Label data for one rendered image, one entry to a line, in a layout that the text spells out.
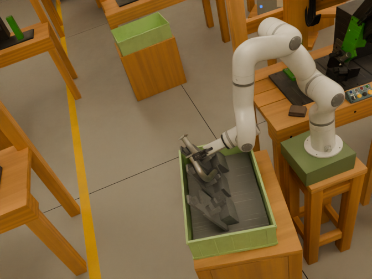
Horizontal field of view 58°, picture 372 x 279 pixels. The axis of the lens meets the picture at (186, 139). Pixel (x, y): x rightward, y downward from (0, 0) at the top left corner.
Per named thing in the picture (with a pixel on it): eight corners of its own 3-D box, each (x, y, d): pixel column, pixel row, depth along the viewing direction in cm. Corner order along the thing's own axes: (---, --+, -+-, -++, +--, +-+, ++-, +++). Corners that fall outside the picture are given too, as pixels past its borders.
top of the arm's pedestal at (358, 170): (367, 172, 178) (368, 168, 175) (311, 194, 176) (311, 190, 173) (331, 135, 202) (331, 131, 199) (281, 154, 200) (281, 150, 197)
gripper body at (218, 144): (226, 133, 163) (206, 143, 166) (221, 134, 153) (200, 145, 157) (233, 146, 162) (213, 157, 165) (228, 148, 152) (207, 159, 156)
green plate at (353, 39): (362, 55, 211) (376, 22, 198) (351, 56, 210) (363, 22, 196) (351, 47, 220) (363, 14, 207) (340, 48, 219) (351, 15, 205)
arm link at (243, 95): (259, 92, 130) (257, 153, 148) (252, 73, 143) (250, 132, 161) (236, 94, 130) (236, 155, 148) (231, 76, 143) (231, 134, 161)
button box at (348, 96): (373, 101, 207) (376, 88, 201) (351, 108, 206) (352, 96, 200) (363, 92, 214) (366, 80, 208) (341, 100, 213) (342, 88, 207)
